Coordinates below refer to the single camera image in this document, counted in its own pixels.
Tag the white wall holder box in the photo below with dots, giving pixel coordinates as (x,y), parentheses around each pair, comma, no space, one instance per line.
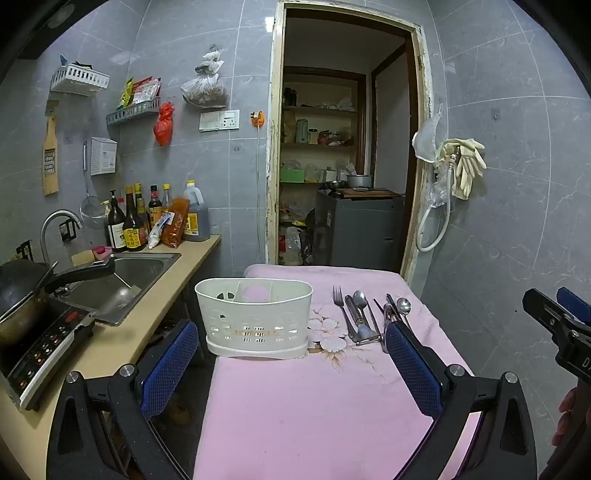
(102,157)

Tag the black chopstick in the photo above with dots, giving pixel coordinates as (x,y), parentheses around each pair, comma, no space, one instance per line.
(392,304)

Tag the metal pot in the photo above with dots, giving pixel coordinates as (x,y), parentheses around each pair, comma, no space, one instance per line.
(359,181)

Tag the silver metal fork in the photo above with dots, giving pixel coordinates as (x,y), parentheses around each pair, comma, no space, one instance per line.
(340,304)

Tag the dark bottle red label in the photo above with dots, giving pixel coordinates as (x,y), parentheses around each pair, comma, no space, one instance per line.
(154,207)

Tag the clear bottle yellow cap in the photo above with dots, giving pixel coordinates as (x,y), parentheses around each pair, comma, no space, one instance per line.
(167,198)

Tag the white seasoning packet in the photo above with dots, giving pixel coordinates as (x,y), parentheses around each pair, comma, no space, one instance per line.
(159,233)

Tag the yellow sponge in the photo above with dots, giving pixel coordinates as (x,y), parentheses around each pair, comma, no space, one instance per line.
(83,257)

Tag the wooden cutting board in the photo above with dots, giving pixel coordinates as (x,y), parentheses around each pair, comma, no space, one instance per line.
(369,193)

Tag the black range hood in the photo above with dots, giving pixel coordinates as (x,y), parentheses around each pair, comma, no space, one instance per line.
(51,23)

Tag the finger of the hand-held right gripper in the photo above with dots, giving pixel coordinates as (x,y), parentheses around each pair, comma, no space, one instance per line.
(545,314)
(575,302)

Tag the wooden grater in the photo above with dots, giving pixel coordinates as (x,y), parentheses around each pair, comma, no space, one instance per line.
(50,175)

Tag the stainless steel sink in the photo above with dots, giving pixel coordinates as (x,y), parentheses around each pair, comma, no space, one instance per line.
(138,272)

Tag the clear hanging plastic bag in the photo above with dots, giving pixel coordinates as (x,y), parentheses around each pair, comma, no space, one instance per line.
(427,138)

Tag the pink scrub brush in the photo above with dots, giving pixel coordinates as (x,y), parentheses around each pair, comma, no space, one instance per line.
(102,251)

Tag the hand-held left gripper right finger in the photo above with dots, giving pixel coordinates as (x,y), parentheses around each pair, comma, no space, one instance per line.
(413,369)

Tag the grey cabinet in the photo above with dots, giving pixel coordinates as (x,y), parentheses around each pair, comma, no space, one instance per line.
(360,230)

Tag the worn door frame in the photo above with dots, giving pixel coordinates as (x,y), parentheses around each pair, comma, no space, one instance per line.
(273,138)

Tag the person's right hand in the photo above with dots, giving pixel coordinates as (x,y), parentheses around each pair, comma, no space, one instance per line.
(575,413)

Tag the curved metal faucet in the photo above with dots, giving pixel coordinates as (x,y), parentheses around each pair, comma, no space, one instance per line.
(51,221)

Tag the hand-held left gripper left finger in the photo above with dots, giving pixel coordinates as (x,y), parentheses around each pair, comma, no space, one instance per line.
(168,364)

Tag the large dark oil jug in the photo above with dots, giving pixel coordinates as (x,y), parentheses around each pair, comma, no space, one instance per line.
(197,221)

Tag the clear bag of dried goods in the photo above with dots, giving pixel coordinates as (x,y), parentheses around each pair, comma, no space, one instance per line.
(205,90)

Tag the small silver spoon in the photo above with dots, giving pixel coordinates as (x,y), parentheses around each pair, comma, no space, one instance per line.
(404,304)

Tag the white wall basket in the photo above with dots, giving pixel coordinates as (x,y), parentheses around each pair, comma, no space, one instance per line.
(78,81)

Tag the red spice packet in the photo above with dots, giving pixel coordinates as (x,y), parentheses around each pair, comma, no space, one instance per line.
(176,226)

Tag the soy sauce bottle yellow label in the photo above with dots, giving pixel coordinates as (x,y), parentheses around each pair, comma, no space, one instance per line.
(133,235)

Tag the cream rubber gloves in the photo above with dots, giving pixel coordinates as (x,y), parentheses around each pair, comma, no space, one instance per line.
(466,166)

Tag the stack of seasoning packets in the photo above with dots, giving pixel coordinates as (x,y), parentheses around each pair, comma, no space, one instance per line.
(141,90)

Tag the bags on floor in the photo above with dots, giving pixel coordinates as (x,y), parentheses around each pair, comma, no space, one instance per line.
(293,244)

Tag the red plastic bag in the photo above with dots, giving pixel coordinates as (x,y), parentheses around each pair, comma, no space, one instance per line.
(164,127)

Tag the metal bowl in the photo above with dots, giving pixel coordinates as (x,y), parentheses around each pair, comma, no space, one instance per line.
(334,185)

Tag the wooden shelf unit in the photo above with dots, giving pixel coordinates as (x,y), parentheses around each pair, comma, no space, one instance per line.
(323,145)

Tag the dark bottle with pump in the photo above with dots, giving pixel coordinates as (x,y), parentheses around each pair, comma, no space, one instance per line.
(115,230)

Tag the beige kitchen counter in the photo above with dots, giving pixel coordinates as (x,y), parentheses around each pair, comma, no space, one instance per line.
(152,304)

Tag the metal mesh strainer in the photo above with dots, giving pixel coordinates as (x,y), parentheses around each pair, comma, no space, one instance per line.
(92,210)

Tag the pink floral cloth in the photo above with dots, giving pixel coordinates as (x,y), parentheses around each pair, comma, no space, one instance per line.
(300,415)

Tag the tall dark sauce bottle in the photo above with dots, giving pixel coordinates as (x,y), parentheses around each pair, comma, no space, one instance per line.
(140,201)

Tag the white plastic utensil basket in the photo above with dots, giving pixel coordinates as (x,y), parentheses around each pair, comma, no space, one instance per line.
(254,327)

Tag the wall switch socket panel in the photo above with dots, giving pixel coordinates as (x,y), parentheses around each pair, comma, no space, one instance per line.
(219,121)

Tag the orange plug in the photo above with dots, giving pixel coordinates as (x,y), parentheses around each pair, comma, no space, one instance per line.
(257,118)

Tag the black induction cooker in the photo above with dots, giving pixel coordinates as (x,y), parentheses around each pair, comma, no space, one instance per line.
(41,346)

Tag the grey wall shelf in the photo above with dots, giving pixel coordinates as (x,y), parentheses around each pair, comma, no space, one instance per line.
(134,112)

